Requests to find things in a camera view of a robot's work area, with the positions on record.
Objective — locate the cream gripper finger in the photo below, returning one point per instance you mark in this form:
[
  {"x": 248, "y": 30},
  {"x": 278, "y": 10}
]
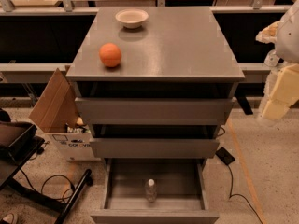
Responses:
[{"x": 281, "y": 92}]

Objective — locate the clear plastic water bottle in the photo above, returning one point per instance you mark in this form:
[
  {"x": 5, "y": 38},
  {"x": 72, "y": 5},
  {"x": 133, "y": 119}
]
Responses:
[{"x": 151, "y": 191}]

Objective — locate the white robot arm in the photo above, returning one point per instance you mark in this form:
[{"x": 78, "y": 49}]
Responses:
[{"x": 284, "y": 34}]

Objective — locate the clear soap dispenser bottle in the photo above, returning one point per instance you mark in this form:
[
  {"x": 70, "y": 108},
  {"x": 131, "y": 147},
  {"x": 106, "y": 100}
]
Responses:
[{"x": 271, "y": 58}]

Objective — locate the grey drawer cabinet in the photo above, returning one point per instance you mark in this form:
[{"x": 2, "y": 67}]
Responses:
[{"x": 179, "y": 53}]

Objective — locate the grey bottom drawer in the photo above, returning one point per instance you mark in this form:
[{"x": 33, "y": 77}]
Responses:
[{"x": 181, "y": 194}]

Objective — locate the grey drawer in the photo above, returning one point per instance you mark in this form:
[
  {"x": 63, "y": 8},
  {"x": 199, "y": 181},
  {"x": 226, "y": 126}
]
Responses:
[
  {"x": 153, "y": 148},
  {"x": 181, "y": 194},
  {"x": 151, "y": 111}
]

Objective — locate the grey top drawer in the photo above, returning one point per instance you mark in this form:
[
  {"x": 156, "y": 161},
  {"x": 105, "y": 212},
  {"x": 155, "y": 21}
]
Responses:
[{"x": 151, "y": 111}]

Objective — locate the grey middle drawer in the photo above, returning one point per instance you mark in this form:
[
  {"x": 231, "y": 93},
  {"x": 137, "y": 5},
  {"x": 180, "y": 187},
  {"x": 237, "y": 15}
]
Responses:
[{"x": 153, "y": 148}]

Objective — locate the black power adapter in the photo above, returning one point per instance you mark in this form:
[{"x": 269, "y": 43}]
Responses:
[{"x": 225, "y": 156}]

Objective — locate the white bowl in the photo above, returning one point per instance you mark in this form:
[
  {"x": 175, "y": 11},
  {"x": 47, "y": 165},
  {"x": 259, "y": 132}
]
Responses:
[{"x": 131, "y": 18}]

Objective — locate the orange ball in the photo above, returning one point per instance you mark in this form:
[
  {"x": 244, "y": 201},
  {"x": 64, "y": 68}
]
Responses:
[{"x": 110, "y": 55}]

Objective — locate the open cardboard box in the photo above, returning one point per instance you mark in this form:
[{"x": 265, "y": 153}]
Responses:
[{"x": 56, "y": 115}]

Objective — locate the black tray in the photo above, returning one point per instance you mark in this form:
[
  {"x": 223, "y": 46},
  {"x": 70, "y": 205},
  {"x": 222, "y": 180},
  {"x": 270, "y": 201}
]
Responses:
[{"x": 13, "y": 138}]

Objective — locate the shoe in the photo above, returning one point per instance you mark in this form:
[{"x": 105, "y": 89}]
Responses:
[{"x": 9, "y": 219}]

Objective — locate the grey metal shelf rail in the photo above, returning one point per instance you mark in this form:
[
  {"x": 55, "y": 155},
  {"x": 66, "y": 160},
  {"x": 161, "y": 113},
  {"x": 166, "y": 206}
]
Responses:
[{"x": 30, "y": 72}]

